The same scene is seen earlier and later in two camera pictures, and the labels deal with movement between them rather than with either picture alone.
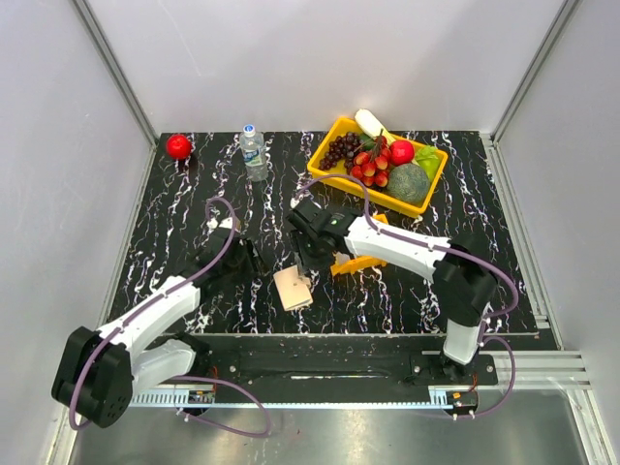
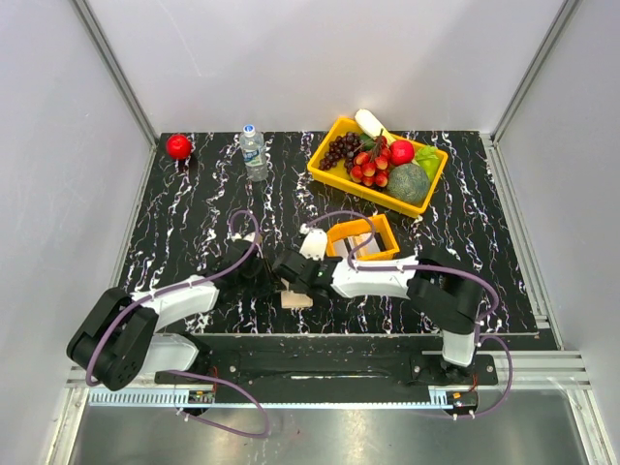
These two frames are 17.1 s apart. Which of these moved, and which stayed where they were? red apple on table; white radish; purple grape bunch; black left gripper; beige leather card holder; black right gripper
Moved: black right gripper; black left gripper
Stayed: purple grape bunch; red apple on table; white radish; beige leather card holder
